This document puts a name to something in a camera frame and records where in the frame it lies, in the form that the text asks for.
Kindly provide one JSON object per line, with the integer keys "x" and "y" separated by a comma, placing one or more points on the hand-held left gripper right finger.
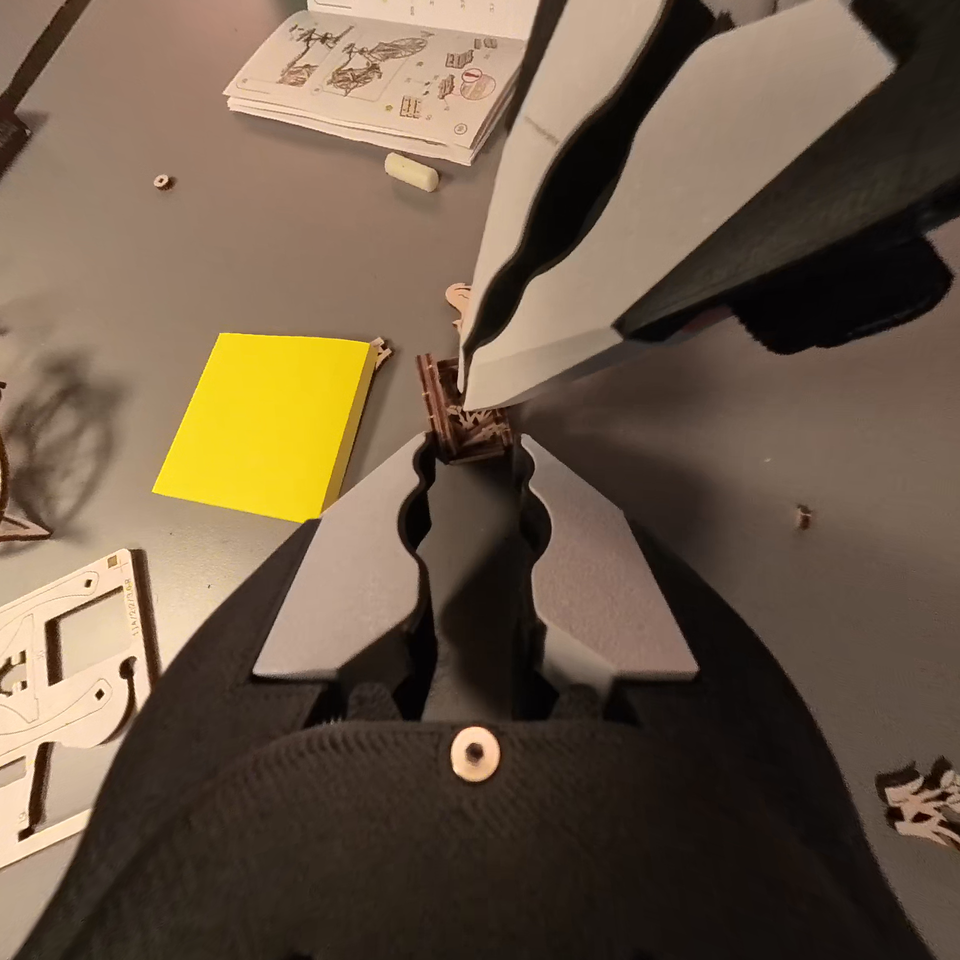
{"x": 615, "y": 600}

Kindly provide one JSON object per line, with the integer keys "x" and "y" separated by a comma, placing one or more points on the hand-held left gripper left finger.
{"x": 345, "y": 600}

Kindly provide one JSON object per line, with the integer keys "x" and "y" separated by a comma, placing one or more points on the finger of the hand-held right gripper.
{"x": 555, "y": 90}
{"x": 712, "y": 187}

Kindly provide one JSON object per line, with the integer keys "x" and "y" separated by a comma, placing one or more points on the small wooden crate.
{"x": 442, "y": 405}

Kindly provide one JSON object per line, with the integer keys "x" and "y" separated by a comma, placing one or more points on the small wooden figure piece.
{"x": 457, "y": 298}

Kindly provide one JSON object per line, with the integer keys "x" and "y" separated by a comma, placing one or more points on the wooden bicycle model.
{"x": 26, "y": 531}

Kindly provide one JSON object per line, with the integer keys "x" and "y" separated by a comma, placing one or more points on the model kit box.
{"x": 11, "y": 142}

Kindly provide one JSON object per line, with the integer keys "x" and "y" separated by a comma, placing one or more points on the pale wax stick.
{"x": 412, "y": 172}

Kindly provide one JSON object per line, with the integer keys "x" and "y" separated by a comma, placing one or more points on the instruction booklet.
{"x": 375, "y": 82}

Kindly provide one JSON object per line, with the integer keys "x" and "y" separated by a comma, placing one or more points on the yellow sticky note pad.
{"x": 262, "y": 427}

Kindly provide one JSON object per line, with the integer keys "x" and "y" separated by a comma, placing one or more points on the tiny wooden bit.
{"x": 804, "y": 517}

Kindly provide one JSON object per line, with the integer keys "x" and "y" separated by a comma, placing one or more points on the small flat wooden part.
{"x": 382, "y": 352}

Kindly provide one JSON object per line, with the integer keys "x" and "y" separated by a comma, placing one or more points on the wooden cut-out sheet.
{"x": 82, "y": 585}

